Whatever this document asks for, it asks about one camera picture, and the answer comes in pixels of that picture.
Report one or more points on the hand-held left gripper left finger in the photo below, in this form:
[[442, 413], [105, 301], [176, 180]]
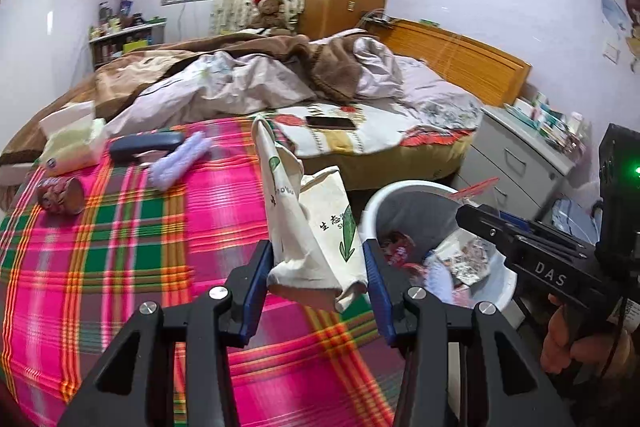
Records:
[[255, 287]]

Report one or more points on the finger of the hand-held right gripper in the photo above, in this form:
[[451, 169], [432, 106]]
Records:
[[485, 222]]

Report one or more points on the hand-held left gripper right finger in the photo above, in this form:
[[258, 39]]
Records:
[[380, 292]]

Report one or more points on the cream paper bag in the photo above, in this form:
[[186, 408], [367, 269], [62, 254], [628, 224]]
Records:
[[310, 247]]

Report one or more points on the white plastic bin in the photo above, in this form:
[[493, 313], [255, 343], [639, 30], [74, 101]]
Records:
[[395, 207]]

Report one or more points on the person's right hand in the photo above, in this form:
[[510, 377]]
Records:
[[585, 352]]

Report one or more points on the blue plastic bag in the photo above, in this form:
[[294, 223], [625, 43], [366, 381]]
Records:
[[570, 219]]

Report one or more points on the grey nightstand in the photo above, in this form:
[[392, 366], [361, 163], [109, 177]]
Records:
[[510, 157]]

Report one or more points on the boxes on nightstand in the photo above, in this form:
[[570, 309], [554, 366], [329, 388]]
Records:
[[550, 122]]

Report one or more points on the floral printed quilt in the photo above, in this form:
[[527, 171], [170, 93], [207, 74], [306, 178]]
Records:
[[380, 132]]

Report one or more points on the lavender fuzzy cloth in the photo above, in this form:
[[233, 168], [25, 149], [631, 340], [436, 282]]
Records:
[[177, 162]]

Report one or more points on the wooden headboard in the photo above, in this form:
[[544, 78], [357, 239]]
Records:
[[450, 57]]

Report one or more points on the black smartphone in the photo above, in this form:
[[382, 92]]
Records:
[[330, 123]]

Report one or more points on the dark grey glasses case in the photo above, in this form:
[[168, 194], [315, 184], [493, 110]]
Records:
[[145, 146]]

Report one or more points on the pale pink duvet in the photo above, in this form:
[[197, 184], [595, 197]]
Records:
[[240, 87]]

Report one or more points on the red cartoon face can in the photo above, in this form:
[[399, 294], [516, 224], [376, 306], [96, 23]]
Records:
[[57, 194]]

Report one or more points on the yellow tissue pack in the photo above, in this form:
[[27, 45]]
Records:
[[75, 147]]

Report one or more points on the brown fleece blanket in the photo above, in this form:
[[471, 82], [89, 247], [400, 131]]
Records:
[[145, 72]]

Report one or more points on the teddy bear with red hat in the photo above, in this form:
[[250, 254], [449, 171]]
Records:
[[270, 14]]

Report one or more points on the white shelf unit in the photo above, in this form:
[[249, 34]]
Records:
[[125, 44]]

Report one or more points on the bottles on shelf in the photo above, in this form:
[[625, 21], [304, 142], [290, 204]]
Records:
[[115, 22]]

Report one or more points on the white wall switch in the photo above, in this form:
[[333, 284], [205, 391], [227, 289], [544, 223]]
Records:
[[611, 54]]

